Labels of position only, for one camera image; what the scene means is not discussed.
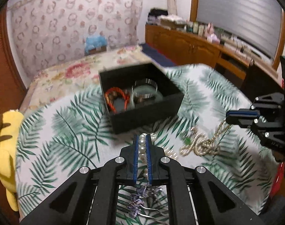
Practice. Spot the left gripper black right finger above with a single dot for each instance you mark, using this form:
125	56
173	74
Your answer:
195	196

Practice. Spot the pink patterned curtain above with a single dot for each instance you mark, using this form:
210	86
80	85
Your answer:
50	32

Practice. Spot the green stone pendant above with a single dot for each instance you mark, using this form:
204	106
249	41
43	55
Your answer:
187	137

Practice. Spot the black open jewelry box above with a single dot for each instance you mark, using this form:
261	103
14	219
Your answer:
116	85

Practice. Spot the pale green jade bangle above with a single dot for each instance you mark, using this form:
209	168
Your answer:
133	101

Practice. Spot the pink item on sideboard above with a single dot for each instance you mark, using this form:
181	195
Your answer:
210	35

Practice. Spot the silver bangle in box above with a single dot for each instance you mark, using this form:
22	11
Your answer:
144	89

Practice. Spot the blue bag on bed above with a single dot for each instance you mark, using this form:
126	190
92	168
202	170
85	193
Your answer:
95	44

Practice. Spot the palm leaf print cloth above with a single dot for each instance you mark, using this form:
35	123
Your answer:
75	131

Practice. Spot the brown louvered wardrobe door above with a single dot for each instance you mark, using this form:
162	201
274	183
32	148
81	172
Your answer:
12	88

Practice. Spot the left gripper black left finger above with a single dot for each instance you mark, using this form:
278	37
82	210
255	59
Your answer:
89	196

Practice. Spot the wooden sideboard cabinet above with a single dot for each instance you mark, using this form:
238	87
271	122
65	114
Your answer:
187	48

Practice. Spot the window blind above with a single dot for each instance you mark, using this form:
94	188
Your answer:
257	21

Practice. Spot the yellow plush toy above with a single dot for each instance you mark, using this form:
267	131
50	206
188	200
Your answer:
10	123

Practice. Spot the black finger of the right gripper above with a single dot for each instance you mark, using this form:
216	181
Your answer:
271	134
267	106

